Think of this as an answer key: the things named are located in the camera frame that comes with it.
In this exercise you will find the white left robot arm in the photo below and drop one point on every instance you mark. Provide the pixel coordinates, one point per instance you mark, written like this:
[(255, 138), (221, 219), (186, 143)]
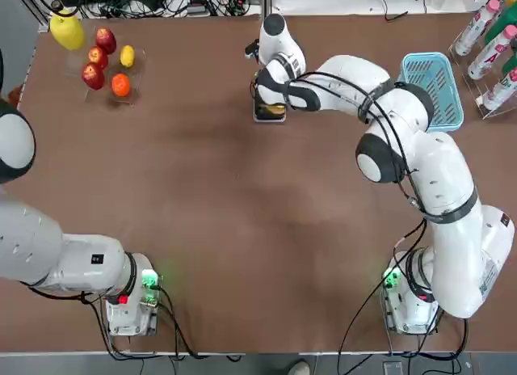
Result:
[(40, 245)]

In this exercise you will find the white bottle with pink cap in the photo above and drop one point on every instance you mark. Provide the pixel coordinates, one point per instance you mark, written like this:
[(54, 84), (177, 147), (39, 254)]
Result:
[(501, 92), (474, 29), (488, 56)]

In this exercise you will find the clear acrylic fruit shelf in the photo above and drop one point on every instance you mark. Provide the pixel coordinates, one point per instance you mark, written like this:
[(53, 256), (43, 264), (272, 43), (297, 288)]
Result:
[(74, 64)]

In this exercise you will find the large yellow green fruit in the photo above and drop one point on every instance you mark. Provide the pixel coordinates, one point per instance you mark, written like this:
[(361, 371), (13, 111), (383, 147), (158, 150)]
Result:
[(68, 33)]

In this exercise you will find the small grey box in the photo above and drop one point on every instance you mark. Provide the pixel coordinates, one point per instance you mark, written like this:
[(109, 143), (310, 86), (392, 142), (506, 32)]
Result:
[(393, 369)]

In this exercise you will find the aluminium frame post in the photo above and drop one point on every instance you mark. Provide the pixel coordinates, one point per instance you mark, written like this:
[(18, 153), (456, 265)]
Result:
[(268, 1)]

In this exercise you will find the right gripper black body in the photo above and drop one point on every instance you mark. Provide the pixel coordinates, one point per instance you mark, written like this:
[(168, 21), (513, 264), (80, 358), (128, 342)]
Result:
[(256, 47)]

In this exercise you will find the yellow lemon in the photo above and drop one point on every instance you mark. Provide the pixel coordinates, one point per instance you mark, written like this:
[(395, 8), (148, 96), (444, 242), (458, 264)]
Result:
[(127, 56)]

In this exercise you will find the yellow banana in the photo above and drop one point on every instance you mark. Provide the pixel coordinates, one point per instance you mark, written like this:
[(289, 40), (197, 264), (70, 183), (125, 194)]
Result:
[(271, 108)]

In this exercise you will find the orange tangerine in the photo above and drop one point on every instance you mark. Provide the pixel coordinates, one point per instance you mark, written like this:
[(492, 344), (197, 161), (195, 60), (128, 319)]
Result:
[(120, 85)]

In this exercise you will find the green bottle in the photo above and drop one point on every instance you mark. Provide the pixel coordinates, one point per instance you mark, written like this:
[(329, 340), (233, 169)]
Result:
[(512, 57), (503, 23)]

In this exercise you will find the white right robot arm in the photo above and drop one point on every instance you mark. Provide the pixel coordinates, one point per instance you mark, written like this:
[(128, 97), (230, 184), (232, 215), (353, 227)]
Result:
[(444, 181)]

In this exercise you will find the red apple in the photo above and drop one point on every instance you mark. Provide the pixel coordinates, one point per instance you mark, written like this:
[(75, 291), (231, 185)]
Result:
[(93, 77), (98, 56), (106, 40)]

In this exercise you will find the clear acrylic bottle shelf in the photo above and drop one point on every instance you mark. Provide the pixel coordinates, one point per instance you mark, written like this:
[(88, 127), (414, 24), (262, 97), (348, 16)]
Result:
[(484, 114)]

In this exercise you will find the blue plastic basket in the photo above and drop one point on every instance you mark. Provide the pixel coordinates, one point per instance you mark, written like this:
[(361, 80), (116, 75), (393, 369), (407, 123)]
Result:
[(444, 80)]

